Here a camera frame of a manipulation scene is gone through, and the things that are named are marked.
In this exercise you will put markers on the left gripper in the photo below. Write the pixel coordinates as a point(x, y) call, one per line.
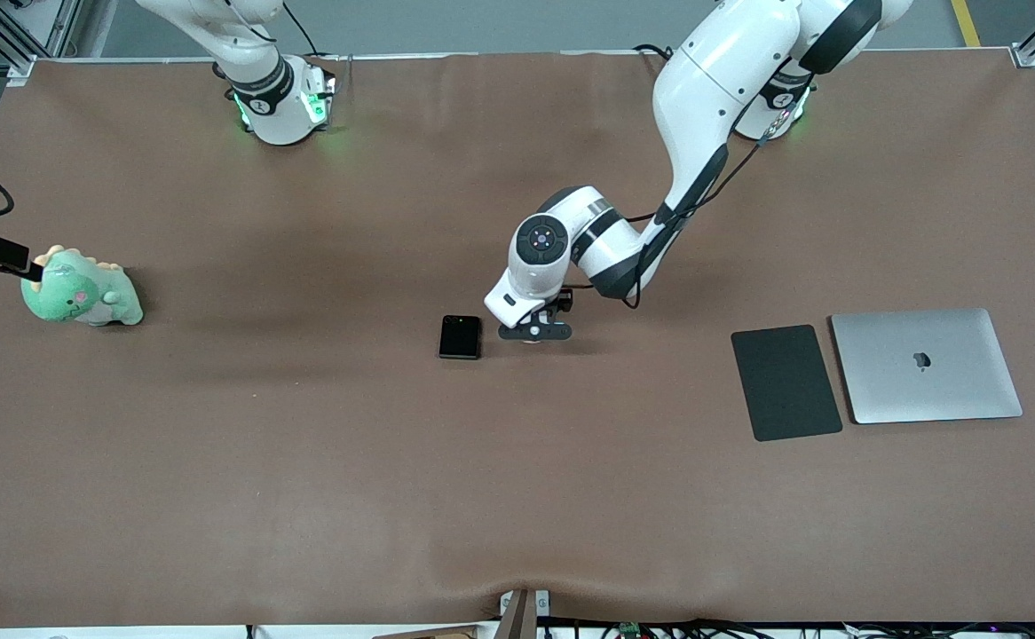
point(560, 303)

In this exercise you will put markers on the black phone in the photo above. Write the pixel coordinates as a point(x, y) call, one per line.
point(460, 337)

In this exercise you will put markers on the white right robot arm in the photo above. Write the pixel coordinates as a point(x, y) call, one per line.
point(269, 115)

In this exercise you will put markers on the dark grey mouse pad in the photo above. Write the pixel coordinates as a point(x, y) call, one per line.
point(786, 383)

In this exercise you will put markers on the green dinosaur plush toy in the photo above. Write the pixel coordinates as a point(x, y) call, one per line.
point(74, 297)

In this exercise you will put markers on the brown table cover mat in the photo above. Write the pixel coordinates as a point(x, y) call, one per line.
point(517, 488)

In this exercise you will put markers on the small green circuit board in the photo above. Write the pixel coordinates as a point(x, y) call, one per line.
point(630, 631)

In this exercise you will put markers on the silver closed laptop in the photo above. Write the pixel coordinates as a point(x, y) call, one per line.
point(926, 382)

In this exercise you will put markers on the aluminium frame with rails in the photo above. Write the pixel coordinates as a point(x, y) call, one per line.
point(3, 44)

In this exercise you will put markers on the camera post bracket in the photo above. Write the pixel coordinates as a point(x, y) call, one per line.
point(517, 617)

